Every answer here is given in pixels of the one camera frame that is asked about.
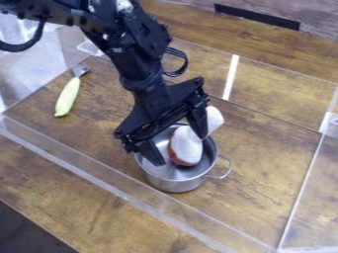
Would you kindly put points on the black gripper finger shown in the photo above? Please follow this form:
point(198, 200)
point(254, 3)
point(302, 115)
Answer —
point(197, 118)
point(149, 150)

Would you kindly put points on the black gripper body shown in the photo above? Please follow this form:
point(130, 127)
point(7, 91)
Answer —
point(161, 105)

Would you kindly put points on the white plush mushroom red cap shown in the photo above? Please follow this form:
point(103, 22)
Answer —
point(185, 144)

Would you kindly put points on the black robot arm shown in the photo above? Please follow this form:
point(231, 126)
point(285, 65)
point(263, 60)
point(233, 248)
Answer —
point(135, 40)

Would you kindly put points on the silver metal pot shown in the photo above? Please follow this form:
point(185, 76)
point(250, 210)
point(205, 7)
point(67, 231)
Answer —
point(178, 179)

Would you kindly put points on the clear acrylic triangular stand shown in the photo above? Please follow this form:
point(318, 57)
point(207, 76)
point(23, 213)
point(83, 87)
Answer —
point(90, 48)

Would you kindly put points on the black bar on table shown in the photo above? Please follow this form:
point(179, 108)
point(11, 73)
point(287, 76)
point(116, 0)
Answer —
point(247, 13)

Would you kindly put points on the yellow handled metal peeler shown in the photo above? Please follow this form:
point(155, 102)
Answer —
point(68, 93)

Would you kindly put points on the clear acrylic tray wall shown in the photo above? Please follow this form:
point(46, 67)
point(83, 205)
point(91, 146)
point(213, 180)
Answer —
point(179, 214)

